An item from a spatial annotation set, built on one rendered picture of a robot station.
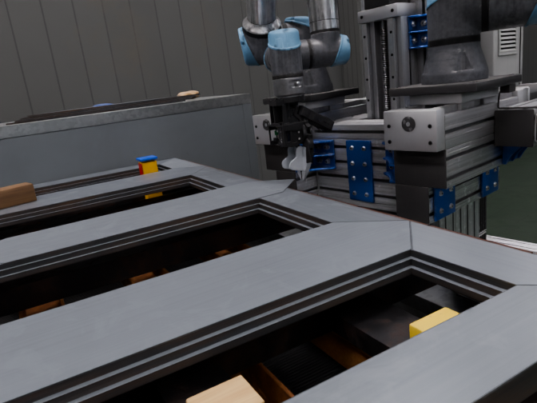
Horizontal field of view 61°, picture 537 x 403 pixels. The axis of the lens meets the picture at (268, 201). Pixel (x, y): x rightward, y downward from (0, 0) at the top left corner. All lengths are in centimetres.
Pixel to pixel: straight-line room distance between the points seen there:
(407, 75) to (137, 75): 289
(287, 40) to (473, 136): 49
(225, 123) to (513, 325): 161
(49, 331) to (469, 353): 45
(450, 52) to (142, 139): 116
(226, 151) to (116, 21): 222
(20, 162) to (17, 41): 203
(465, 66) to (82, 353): 97
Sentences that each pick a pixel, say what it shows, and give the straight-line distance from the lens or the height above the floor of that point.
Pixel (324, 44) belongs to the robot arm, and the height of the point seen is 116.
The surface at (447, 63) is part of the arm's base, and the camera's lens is 116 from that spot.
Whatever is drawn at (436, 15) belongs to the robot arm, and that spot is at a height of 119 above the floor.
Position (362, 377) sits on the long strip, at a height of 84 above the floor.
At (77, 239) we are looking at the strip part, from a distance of 95.
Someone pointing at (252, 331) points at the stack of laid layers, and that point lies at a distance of 54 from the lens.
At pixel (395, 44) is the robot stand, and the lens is 138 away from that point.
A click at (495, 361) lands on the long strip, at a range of 45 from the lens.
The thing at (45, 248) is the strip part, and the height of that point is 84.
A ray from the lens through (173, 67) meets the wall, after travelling 413.
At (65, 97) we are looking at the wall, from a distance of 377.
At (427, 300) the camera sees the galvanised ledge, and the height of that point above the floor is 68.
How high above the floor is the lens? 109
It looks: 15 degrees down
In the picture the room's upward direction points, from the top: 7 degrees counter-clockwise
